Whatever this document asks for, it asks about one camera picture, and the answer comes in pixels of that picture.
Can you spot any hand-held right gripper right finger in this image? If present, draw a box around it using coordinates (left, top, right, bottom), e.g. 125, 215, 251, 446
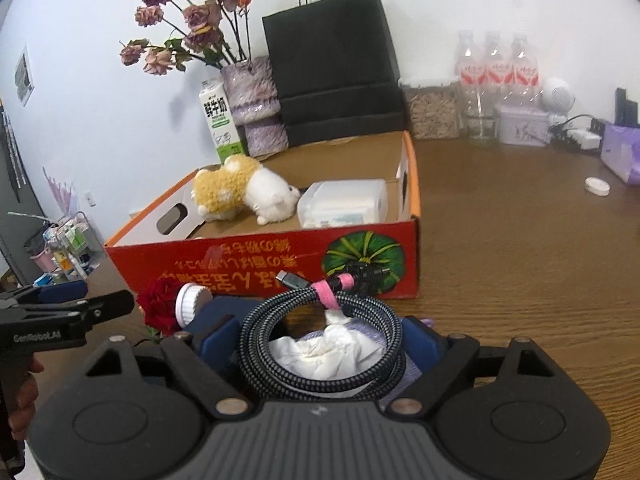
382, 316, 556, 418

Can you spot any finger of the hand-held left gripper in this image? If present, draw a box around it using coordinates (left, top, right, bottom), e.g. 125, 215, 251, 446
82, 290, 136, 333
0, 280, 88, 308

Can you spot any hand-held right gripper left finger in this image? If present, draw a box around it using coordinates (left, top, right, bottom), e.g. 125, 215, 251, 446
85, 312, 251, 418

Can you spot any red artificial rose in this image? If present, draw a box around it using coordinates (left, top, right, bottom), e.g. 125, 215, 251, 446
136, 276, 188, 346

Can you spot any red cardboard box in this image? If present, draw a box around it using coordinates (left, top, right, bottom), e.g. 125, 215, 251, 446
104, 130, 421, 301

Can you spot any braided charging cable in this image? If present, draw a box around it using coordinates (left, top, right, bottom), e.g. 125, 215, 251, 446
239, 270, 405, 401

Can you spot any translucent cotton swab box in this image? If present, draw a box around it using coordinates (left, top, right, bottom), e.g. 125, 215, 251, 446
297, 179, 388, 228

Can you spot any yellow and white plush toy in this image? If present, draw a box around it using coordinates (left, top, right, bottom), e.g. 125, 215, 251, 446
192, 155, 301, 225

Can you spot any wooden desktop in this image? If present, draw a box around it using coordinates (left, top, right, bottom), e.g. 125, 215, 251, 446
85, 137, 640, 480

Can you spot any person's left hand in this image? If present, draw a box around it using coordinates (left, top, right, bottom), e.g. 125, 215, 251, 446
6, 357, 46, 445

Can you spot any metal rack with bottles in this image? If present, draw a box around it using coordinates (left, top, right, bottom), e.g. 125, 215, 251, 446
27, 212, 106, 286

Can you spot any white ribbed bottle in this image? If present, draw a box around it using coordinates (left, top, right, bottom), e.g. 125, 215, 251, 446
175, 284, 213, 331

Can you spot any crumpled white tissue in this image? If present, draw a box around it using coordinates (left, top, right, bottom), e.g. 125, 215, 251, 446
270, 322, 386, 386

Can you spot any dark grey cabinet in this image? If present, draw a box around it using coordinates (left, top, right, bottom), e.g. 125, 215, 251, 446
0, 105, 46, 286

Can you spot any green and white milk carton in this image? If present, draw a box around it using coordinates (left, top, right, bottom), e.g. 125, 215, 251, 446
198, 78, 246, 165

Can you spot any clear drinking glass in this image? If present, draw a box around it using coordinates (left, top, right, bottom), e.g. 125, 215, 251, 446
462, 112, 501, 147

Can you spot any clear jar of pellets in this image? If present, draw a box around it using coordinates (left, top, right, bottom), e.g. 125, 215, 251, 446
402, 82, 461, 140

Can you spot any white patterned tin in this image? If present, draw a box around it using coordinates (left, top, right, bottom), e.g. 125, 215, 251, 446
499, 105, 551, 147

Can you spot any purple marbled vase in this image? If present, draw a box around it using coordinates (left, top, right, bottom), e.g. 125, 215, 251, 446
220, 56, 288, 157

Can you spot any white power strip with plugs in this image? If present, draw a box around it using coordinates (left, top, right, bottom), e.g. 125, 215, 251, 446
549, 114, 603, 152

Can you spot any water bottle red label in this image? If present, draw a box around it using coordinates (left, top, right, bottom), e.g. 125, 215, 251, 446
482, 30, 516, 111
454, 30, 488, 121
510, 34, 543, 111

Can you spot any purple tissue pack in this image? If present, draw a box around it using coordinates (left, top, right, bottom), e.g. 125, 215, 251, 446
600, 122, 640, 185

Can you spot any white round speaker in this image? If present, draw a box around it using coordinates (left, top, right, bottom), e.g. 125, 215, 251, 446
541, 77, 576, 113

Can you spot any black paper bag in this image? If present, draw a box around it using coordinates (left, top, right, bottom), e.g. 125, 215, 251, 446
261, 0, 406, 148

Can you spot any dried rose bouquet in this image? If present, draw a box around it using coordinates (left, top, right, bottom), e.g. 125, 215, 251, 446
119, 0, 253, 77

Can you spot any black upright device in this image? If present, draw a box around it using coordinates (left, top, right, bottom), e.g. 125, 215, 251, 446
615, 87, 640, 126

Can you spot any pink wall decoration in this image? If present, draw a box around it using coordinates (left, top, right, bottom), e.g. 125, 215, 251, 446
42, 166, 81, 221

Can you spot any wall poster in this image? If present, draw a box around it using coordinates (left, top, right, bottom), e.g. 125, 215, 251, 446
14, 45, 35, 107

